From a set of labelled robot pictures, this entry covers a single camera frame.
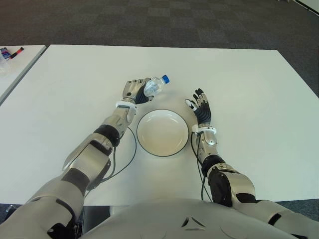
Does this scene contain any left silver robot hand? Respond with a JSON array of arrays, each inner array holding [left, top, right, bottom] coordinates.
[[122, 78, 155, 105]]

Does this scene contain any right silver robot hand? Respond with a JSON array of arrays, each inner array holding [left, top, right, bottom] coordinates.
[[184, 87, 213, 125]]

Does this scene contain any clear water bottle blue cap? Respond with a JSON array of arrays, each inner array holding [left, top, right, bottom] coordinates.
[[144, 74, 171, 98]]

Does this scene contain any white plate black rim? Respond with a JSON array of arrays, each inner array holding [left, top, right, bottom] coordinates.
[[136, 109, 189, 157]]

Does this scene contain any grey robot torso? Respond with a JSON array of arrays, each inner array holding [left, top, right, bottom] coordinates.
[[83, 198, 297, 239]]

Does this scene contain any white side table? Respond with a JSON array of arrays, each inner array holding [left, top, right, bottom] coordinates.
[[0, 44, 47, 105]]

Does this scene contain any red black marker pen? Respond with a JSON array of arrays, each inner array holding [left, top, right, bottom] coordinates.
[[8, 46, 25, 61]]

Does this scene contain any clear plastic container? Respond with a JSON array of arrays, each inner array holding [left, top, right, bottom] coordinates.
[[0, 53, 11, 77]]

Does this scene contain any white board panel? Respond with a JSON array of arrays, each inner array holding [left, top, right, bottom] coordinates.
[[295, 0, 319, 13]]

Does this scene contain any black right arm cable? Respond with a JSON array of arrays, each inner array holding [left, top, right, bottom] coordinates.
[[190, 131, 213, 201]]

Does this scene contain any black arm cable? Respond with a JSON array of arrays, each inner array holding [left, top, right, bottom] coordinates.
[[84, 126, 138, 198], [190, 131, 213, 201]]

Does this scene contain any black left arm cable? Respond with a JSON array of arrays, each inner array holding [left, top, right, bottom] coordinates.
[[84, 126, 138, 198]]

